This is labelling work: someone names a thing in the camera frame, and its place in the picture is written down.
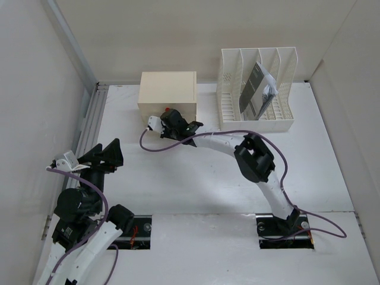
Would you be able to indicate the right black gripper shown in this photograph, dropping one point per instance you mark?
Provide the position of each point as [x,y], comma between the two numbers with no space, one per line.
[165,133]

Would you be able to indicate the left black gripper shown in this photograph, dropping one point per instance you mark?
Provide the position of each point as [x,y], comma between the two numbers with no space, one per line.
[111,154]

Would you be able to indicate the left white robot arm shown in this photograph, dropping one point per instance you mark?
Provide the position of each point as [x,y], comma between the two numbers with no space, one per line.
[87,225]

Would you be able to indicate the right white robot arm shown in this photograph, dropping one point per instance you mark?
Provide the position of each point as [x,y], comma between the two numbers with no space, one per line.
[176,166]

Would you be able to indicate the cream drawer cabinet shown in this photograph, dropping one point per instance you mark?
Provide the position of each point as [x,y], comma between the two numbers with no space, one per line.
[168,87]

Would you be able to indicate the white mesh file organizer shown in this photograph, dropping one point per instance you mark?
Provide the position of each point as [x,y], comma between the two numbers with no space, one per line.
[235,68]

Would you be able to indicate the dark grey booklet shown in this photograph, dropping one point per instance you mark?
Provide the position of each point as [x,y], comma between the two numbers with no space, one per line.
[258,93]

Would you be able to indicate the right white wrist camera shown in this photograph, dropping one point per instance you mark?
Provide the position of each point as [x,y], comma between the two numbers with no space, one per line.
[155,124]

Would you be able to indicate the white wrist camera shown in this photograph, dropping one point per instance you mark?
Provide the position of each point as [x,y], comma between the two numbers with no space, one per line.
[155,124]
[67,162]

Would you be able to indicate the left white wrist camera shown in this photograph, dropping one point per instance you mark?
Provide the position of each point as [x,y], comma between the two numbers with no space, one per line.
[67,162]

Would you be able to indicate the aluminium rail frame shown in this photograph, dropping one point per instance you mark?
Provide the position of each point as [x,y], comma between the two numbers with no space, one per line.
[90,127]

